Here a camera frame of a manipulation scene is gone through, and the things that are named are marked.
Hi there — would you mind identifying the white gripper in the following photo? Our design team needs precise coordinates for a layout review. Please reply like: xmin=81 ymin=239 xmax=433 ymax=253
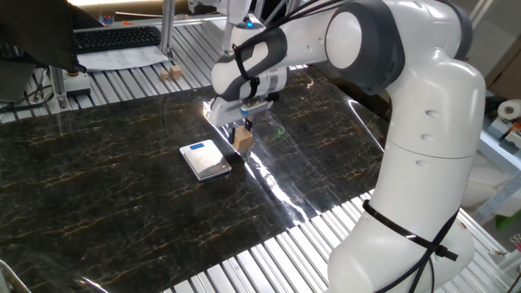
xmin=207 ymin=96 xmax=256 ymax=143

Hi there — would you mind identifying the light wooden cube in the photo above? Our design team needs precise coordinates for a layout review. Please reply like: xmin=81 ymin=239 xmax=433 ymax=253
xmin=231 ymin=125 xmax=255 ymax=153

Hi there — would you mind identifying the silver digital pocket scale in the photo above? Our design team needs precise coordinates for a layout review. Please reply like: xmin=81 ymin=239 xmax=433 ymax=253
xmin=179 ymin=139 xmax=233 ymax=182

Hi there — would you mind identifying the white paper sheet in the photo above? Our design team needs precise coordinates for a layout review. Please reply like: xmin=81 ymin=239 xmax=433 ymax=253
xmin=77 ymin=45 xmax=170 ymax=73

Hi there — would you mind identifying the black marble pattern mat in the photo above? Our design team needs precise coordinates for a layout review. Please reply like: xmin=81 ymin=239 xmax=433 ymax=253
xmin=0 ymin=66 xmax=402 ymax=293

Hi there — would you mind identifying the black computer keyboard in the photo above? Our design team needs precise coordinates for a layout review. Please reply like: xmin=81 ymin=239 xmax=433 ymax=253
xmin=72 ymin=25 xmax=163 ymax=55

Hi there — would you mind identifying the black monitor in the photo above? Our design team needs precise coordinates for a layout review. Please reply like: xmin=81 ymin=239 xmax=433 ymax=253
xmin=0 ymin=0 xmax=105 ymax=74

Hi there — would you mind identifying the grey slotted angle bar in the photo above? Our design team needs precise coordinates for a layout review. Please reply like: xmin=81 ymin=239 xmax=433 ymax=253
xmin=471 ymin=170 xmax=521 ymax=225

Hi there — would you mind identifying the white tape roll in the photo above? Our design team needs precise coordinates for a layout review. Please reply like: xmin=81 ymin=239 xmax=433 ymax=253
xmin=498 ymin=98 xmax=521 ymax=121

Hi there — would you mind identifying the brown cardboard box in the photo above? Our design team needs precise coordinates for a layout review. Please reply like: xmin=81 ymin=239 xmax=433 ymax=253
xmin=484 ymin=34 xmax=521 ymax=101

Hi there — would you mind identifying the green plastic item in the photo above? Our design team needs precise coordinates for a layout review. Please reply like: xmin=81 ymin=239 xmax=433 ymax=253
xmin=494 ymin=211 xmax=521 ymax=231

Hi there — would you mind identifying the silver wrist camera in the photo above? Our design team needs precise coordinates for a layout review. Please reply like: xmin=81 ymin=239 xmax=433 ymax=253
xmin=239 ymin=99 xmax=274 ymax=118

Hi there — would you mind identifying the black wrist cable strap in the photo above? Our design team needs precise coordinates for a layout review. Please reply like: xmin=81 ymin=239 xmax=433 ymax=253
xmin=231 ymin=42 xmax=261 ymax=98

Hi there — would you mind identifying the aluminium frame post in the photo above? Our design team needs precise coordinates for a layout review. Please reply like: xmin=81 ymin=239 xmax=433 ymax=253
xmin=159 ymin=0 xmax=177 ymax=56
xmin=48 ymin=64 xmax=68 ymax=110

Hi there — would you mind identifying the black base cable strap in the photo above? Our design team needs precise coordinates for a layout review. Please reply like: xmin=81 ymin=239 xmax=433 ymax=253
xmin=361 ymin=199 xmax=460 ymax=293

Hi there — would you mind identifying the curved metal frame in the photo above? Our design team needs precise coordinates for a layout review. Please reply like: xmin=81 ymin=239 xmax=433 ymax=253
xmin=0 ymin=258 xmax=32 ymax=293

